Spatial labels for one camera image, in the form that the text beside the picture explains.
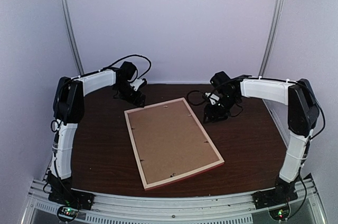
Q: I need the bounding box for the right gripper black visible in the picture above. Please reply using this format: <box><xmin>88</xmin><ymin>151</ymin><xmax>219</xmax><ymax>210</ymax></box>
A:
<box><xmin>204</xmin><ymin>93</ymin><xmax>240</xmax><ymax>124</ymax></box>

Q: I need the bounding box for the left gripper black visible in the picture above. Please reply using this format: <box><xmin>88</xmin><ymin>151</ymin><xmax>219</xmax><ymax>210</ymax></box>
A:
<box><xmin>116</xmin><ymin>81</ymin><xmax>146</xmax><ymax>108</ymax></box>

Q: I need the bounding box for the brown backing board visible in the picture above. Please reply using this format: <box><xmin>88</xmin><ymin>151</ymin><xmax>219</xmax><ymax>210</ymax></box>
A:
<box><xmin>128</xmin><ymin>100</ymin><xmax>221</xmax><ymax>184</ymax></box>

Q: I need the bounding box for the pink wooden picture frame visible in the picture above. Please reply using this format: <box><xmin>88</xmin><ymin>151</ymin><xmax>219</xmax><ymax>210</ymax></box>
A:
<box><xmin>124</xmin><ymin>97</ymin><xmax>225</xmax><ymax>192</ymax></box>

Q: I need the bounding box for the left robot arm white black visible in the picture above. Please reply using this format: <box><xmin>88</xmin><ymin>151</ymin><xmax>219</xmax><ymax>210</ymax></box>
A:
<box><xmin>51</xmin><ymin>61</ymin><xmax>147</xmax><ymax>205</ymax></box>

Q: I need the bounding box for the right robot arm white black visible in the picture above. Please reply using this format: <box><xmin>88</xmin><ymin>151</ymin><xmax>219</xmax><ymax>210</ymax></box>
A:
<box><xmin>203</xmin><ymin>71</ymin><xmax>321</xmax><ymax>204</ymax></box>

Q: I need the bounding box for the right circuit board with leds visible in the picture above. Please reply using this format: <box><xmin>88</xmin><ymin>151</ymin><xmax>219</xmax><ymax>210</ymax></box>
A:
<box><xmin>269</xmin><ymin>206</ymin><xmax>290</xmax><ymax>221</ymax></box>

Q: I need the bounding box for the circuit board with leds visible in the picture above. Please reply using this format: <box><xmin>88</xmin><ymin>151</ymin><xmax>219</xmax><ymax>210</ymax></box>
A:
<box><xmin>57</xmin><ymin>206</ymin><xmax>79</xmax><ymax>222</ymax></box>
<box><xmin>269</xmin><ymin>206</ymin><xmax>290</xmax><ymax>221</ymax></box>

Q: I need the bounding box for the left circuit board with leds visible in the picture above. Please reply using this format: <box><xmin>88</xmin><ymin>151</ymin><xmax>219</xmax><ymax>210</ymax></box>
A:
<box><xmin>57</xmin><ymin>206</ymin><xmax>79</xmax><ymax>222</ymax></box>

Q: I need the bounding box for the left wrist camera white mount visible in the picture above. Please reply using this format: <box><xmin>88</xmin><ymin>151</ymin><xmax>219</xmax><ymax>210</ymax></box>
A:
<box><xmin>130</xmin><ymin>78</ymin><xmax>147</xmax><ymax>91</ymax></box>

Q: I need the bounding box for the left black cable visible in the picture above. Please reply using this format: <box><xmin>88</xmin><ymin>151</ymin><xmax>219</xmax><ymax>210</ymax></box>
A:
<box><xmin>105</xmin><ymin>54</ymin><xmax>153</xmax><ymax>82</ymax></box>

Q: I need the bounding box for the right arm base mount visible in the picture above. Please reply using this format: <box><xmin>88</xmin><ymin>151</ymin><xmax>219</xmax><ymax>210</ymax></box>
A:
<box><xmin>252</xmin><ymin>177</ymin><xmax>298</xmax><ymax>209</ymax></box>

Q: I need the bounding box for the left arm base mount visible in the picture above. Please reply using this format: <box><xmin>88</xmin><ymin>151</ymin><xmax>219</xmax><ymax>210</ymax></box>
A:
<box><xmin>48</xmin><ymin>177</ymin><xmax>95</xmax><ymax>210</ymax></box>

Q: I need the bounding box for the left aluminium corner post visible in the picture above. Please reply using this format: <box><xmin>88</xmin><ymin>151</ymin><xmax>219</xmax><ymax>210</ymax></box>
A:
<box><xmin>60</xmin><ymin>0</ymin><xmax>84</xmax><ymax>74</ymax></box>

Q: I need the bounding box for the aluminium corner post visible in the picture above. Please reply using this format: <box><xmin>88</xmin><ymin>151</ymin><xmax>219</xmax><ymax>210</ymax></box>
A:
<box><xmin>258</xmin><ymin>0</ymin><xmax>284</xmax><ymax>76</ymax></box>
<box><xmin>60</xmin><ymin>0</ymin><xmax>84</xmax><ymax>74</ymax></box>

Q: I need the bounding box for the right aluminium corner post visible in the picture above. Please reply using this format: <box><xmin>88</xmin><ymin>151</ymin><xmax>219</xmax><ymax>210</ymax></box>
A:
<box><xmin>258</xmin><ymin>0</ymin><xmax>284</xmax><ymax>76</ymax></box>

